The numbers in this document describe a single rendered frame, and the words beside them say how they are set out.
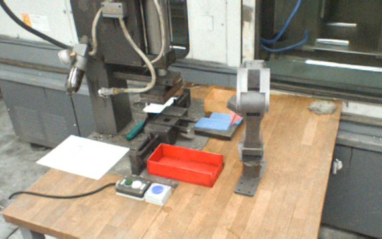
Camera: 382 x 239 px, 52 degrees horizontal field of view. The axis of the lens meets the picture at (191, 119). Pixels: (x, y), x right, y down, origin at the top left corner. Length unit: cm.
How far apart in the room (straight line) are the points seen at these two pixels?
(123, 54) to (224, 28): 71
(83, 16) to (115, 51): 17
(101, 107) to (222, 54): 75
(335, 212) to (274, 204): 110
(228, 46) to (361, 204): 109
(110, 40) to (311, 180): 88
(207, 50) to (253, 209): 108
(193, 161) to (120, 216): 35
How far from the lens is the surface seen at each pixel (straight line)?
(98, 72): 160
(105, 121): 171
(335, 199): 233
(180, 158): 150
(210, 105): 177
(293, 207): 131
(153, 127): 156
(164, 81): 149
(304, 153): 156
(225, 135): 160
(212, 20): 206
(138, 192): 134
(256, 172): 137
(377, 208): 232
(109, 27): 150
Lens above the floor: 178
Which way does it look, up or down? 30 degrees down
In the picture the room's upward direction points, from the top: 4 degrees counter-clockwise
